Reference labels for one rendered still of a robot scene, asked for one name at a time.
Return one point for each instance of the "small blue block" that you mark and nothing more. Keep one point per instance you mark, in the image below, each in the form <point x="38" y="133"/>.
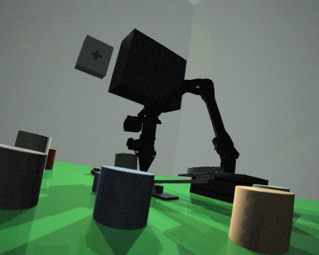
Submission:
<point x="95" y="182"/>

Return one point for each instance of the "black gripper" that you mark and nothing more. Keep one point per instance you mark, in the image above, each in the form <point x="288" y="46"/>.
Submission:
<point x="145" y="150"/>

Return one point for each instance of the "tan cylinder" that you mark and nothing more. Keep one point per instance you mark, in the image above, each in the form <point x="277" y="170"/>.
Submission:
<point x="262" y="219"/>

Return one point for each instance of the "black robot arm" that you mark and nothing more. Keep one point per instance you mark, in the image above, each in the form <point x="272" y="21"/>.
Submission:
<point x="224" y="146"/>

